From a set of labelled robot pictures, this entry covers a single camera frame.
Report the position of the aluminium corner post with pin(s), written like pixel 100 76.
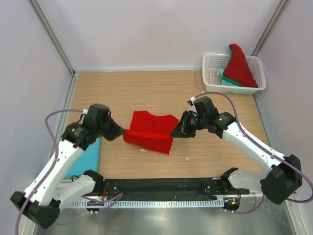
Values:
pixel 50 32
pixel 277 14

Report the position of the white plastic basket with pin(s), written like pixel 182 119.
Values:
pixel 212 63

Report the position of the aluminium front rail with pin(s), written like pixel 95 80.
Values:
pixel 66 182

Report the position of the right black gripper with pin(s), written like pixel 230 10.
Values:
pixel 183 130

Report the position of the folded light blue t shirt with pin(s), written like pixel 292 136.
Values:
pixel 88 161

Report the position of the right aluminium corner post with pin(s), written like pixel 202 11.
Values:
pixel 277 14

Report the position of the dark red t shirt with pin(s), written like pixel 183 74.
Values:
pixel 248 79

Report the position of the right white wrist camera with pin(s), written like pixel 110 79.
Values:
pixel 191 102

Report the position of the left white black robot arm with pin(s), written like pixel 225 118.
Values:
pixel 41 201

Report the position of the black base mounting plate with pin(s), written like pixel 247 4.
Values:
pixel 174 189

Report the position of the left aluminium corner post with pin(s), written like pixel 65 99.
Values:
pixel 50 32

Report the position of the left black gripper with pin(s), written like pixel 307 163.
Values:
pixel 117 130

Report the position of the white slotted cable duct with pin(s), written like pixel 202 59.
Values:
pixel 82 203

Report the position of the mint t shirt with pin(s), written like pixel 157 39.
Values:
pixel 225 81

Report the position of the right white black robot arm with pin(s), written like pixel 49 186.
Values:
pixel 280 175

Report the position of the bright red t shirt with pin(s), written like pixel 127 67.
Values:
pixel 151 132

